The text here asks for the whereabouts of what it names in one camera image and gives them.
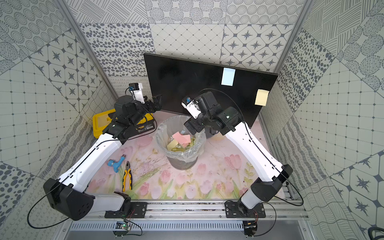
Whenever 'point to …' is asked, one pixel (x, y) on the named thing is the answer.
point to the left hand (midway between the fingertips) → (151, 92)
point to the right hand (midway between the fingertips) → (196, 119)
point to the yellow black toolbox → (101, 122)
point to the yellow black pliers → (127, 170)
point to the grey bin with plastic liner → (181, 147)
